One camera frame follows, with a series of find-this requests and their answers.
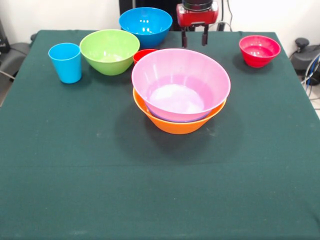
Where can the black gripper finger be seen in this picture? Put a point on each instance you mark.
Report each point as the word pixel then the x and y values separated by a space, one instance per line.
pixel 204 37
pixel 184 40

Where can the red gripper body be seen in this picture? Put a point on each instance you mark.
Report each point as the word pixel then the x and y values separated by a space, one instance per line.
pixel 197 18

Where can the large pink bowl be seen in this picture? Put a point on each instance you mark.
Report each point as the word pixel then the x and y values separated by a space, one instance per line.
pixel 180 72

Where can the orange bowl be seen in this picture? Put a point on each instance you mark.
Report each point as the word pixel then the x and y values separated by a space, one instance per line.
pixel 180 128

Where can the red cup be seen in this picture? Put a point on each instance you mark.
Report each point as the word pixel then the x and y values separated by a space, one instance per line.
pixel 140 55

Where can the small pink-red bowl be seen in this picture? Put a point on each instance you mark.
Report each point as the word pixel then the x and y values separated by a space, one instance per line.
pixel 260 53

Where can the green bowl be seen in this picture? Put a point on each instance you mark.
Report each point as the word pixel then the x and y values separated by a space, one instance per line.
pixel 110 55

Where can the blue cup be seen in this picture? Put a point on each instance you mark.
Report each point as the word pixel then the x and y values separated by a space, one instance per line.
pixel 66 67

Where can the dark green tablecloth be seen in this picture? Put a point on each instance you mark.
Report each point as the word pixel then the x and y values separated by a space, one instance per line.
pixel 125 175

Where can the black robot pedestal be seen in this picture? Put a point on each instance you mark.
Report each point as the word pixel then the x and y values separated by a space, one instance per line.
pixel 155 3

